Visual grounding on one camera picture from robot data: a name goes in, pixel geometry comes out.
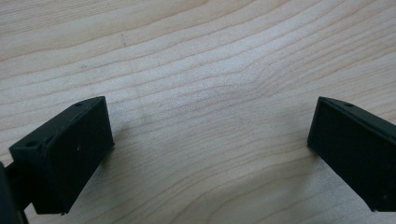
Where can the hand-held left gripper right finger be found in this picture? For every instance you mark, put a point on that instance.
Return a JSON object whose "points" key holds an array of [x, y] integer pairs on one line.
{"points": [[351, 149]]}

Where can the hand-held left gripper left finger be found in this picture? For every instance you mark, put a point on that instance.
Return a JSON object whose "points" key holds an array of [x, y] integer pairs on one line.
{"points": [[65, 155]]}

